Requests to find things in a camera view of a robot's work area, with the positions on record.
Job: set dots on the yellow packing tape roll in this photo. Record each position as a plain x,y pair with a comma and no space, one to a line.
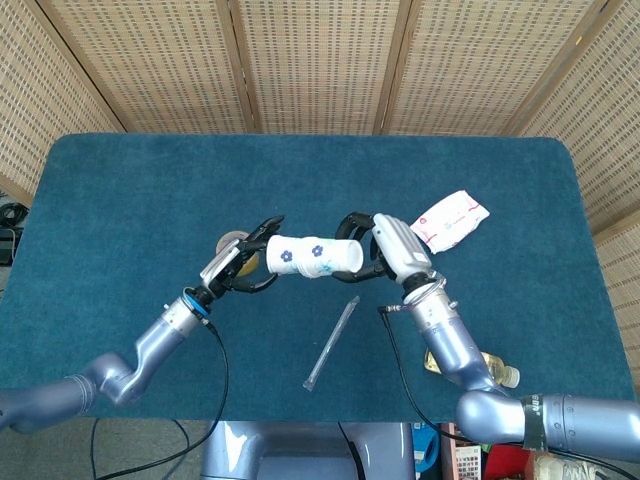
249,267

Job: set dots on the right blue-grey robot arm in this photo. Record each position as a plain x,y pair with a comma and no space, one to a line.
450,345

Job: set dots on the white wrapped roll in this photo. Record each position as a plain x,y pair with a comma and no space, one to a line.
555,470

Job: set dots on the blue carpet table mat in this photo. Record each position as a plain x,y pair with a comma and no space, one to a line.
125,200

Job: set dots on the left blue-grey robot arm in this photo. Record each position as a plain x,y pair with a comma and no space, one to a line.
150,345

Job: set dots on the blue plastic floor object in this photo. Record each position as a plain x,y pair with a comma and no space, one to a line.
425,450

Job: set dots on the red box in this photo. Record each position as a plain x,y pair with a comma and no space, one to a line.
505,462

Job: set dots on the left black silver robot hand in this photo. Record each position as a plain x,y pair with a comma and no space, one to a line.
222,262

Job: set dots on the plastic-wrapped drinking straw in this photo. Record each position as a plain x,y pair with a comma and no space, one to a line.
330,345

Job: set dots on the blue-grey robot torso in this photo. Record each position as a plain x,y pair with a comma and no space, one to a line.
300,450

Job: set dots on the yellow liquid plastic bottle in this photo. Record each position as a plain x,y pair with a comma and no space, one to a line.
505,372

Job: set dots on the woven bamboo folding screen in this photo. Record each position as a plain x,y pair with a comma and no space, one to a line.
320,60

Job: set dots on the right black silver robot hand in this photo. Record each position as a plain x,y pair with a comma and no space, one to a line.
400,245

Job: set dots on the white tissue packet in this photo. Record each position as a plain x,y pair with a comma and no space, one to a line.
457,220

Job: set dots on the pink plastic basket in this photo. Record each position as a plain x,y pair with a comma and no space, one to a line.
462,460

